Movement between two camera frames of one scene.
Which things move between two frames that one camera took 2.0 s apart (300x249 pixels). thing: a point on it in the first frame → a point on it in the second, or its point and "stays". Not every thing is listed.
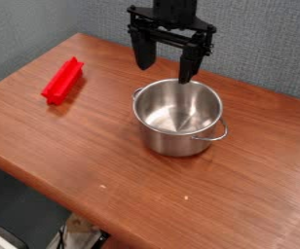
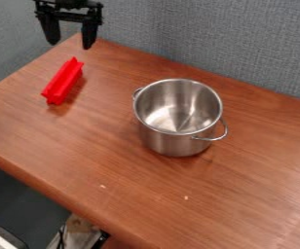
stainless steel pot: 178,116 stays
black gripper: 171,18 → 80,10
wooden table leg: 78,233 stays
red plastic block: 63,81 stays
